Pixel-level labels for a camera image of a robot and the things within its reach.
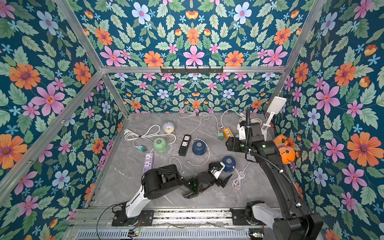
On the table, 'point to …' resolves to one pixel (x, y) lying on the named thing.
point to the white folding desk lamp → (274, 108)
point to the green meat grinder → (160, 145)
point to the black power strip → (184, 147)
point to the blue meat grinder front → (229, 161)
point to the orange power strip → (227, 132)
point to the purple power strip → (148, 162)
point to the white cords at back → (189, 112)
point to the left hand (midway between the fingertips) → (228, 168)
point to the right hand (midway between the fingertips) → (236, 141)
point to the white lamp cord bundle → (243, 117)
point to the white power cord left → (153, 130)
